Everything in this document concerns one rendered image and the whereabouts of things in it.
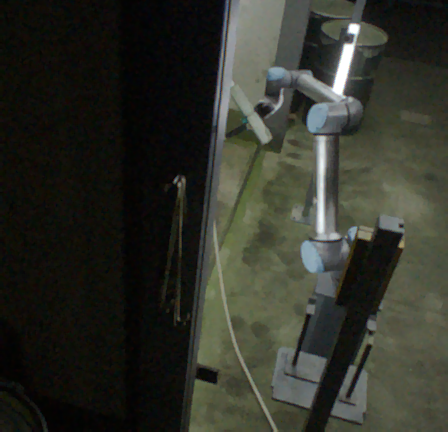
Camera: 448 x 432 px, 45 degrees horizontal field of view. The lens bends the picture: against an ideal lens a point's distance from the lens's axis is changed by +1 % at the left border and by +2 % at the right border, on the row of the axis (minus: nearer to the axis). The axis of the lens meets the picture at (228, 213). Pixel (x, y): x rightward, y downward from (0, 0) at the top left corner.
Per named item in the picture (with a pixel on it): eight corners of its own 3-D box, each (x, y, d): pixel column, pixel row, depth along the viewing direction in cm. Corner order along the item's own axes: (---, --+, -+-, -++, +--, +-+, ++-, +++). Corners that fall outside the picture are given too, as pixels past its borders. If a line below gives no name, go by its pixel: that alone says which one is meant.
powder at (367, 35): (318, 20, 483) (318, 19, 482) (377, 26, 487) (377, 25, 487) (327, 43, 441) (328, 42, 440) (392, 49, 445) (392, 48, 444)
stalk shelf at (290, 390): (271, 400, 186) (271, 397, 185) (281, 348, 203) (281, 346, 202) (361, 426, 182) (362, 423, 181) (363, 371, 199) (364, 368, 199)
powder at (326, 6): (364, 7, 528) (365, 6, 527) (353, 23, 487) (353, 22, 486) (311, -5, 540) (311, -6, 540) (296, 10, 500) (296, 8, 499)
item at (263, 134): (242, 154, 272) (275, 136, 257) (238, 158, 269) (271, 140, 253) (188, 72, 263) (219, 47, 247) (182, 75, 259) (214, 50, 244)
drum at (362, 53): (297, 107, 537) (316, 16, 483) (353, 112, 542) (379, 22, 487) (304, 137, 492) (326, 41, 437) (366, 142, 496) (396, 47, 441)
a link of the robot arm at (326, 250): (350, 274, 238) (354, 102, 221) (314, 279, 233) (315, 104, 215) (333, 264, 252) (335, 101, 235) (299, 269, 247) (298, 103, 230)
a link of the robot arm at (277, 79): (285, 65, 276) (281, 88, 283) (264, 66, 272) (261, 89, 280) (293, 73, 269) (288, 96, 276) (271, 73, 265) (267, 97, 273)
